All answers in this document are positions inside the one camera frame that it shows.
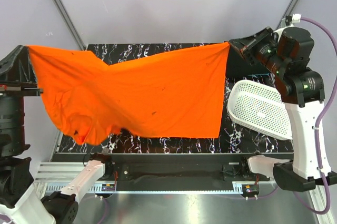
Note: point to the white perforated plastic basket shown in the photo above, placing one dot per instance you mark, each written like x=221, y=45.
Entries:
x=259, y=107

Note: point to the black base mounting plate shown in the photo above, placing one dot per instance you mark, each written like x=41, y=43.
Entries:
x=180, y=172

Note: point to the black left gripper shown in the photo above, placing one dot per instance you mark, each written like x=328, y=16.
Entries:
x=17, y=84

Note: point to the left aluminium corner post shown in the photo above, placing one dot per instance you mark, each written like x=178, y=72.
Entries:
x=70, y=25

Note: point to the orange t shirt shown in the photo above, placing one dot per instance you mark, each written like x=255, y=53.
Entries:
x=172, y=94

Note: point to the aluminium front frame rail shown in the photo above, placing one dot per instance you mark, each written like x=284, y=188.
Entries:
x=130, y=180

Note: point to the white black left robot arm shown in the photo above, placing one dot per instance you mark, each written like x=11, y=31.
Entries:
x=19, y=199

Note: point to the folded black t shirt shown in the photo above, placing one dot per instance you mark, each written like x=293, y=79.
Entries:
x=238, y=67

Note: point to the left orange connector board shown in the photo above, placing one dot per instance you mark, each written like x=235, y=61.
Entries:
x=108, y=187

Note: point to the right orange connector board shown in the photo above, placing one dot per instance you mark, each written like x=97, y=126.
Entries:
x=251, y=188

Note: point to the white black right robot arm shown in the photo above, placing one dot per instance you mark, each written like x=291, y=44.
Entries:
x=286, y=54

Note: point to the black marble pattern mat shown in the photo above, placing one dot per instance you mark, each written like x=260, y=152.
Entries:
x=233, y=138

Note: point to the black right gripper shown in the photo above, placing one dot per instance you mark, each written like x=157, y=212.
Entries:
x=253, y=48

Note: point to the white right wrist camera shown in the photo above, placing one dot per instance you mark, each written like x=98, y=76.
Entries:
x=290, y=20

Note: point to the orange connector board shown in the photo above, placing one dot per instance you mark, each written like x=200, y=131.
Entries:
x=108, y=187
x=251, y=188

